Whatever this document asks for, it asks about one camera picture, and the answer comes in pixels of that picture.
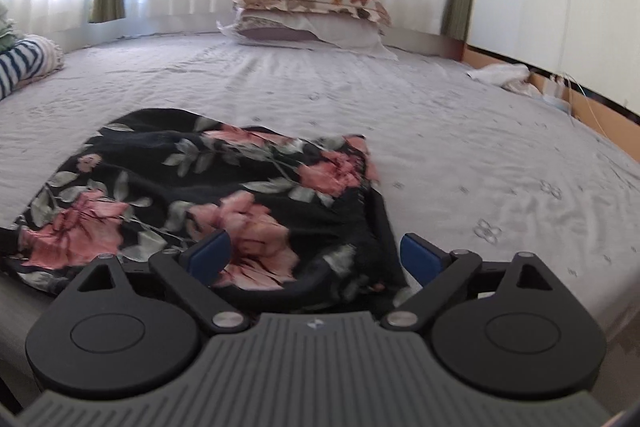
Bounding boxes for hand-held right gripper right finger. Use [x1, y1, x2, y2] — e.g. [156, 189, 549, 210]
[381, 233, 571, 331]

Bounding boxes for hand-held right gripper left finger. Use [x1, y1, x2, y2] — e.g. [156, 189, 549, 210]
[60, 229, 249, 334]

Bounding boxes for black floral pants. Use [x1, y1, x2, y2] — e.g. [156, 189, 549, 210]
[0, 108, 413, 313]

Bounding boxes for bed with grey sheet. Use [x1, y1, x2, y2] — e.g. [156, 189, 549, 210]
[0, 32, 640, 388]

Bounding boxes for white crumpled cloth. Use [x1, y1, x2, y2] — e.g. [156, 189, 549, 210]
[466, 63, 543, 96]

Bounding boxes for lilac and white pillow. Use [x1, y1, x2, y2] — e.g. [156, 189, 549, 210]
[216, 9, 398, 60]

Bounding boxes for pink and blue striped quilt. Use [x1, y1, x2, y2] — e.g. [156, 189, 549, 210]
[0, 34, 65, 100]

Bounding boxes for light green floral quilt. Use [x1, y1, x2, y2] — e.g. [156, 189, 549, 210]
[0, 2, 18, 50]

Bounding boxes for wooden bed frame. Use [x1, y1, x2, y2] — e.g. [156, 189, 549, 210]
[460, 42, 640, 158]

